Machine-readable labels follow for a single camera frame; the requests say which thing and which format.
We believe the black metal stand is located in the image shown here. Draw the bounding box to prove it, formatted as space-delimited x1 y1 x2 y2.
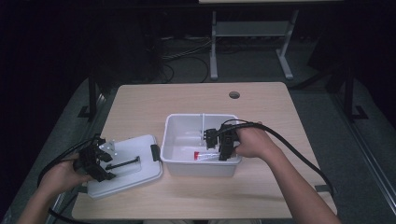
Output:
341 60 370 121
78 73 101 119

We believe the white box lid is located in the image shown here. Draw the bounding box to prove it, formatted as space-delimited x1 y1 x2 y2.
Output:
87 133 163 200

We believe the grey metal desk frame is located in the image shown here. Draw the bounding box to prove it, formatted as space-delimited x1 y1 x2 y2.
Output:
209 8 300 81

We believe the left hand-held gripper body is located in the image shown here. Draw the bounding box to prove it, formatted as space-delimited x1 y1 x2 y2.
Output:
73 136 119 175

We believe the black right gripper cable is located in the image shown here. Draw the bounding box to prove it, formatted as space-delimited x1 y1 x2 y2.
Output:
221 119 335 198

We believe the white plastic storage box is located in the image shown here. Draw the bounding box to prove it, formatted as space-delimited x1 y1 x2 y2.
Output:
160 113 243 178

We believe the bundle of floor cables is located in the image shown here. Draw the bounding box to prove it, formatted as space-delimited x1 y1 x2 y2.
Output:
159 36 213 84

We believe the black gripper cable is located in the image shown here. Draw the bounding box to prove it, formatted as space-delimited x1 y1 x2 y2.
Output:
221 119 335 198
36 138 101 224

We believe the person's right hand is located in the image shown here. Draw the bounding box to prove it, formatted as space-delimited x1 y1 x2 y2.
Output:
234 121 283 161

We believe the person's left hand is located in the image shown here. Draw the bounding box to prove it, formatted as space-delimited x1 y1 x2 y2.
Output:
38 154 93 197

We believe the red and white ointment tube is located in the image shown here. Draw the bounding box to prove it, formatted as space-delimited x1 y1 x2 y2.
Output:
193 150 220 161

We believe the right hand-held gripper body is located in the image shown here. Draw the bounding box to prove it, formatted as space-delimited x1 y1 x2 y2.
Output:
218 122 241 149

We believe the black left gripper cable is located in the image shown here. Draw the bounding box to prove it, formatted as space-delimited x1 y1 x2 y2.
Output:
36 138 101 224

